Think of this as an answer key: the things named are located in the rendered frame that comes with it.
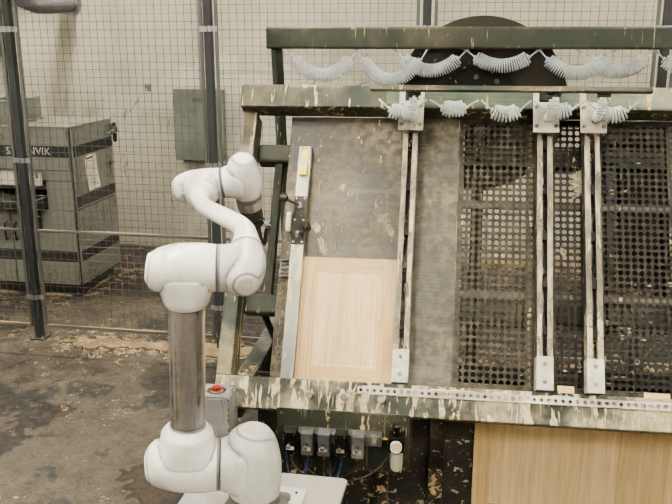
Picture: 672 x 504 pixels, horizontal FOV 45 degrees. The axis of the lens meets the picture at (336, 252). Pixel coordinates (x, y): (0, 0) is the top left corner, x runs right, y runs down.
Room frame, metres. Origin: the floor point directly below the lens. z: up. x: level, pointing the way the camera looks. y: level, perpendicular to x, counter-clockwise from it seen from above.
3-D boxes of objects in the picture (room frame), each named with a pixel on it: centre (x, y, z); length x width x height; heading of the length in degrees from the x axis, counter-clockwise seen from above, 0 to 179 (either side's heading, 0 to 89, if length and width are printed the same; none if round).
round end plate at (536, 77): (3.80, -0.67, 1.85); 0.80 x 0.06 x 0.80; 82
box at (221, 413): (2.67, 0.43, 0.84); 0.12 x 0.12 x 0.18; 82
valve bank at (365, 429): (2.68, -0.02, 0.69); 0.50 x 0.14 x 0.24; 82
